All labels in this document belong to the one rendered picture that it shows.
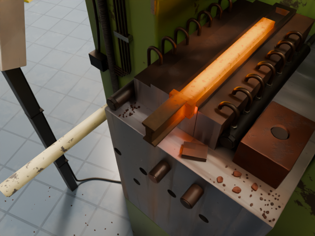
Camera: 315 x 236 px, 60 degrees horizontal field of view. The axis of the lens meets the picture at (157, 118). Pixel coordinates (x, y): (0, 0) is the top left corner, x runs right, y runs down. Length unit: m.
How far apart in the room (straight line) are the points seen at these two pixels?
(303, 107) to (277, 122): 0.15
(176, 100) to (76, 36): 2.11
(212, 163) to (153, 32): 0.33
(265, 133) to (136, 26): 0.40
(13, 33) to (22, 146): 1.18
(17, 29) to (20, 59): 0.07
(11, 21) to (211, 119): 0.46
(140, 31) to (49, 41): 1.88
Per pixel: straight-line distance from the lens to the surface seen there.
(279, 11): 0.78
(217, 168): 0.50
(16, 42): 0.70
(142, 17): 0.67
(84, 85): 2.01
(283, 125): 0.51
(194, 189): 0.51
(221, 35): 0.65
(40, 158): 0.89
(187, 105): 0.45
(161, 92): 0.51
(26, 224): 1.55
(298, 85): 0.70
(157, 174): 0.52
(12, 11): 0.69
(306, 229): 0.85
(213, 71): 0.52
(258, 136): 0.48
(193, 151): 0.50
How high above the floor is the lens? 1.34
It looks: 50 degrees down
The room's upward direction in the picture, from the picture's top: straight up
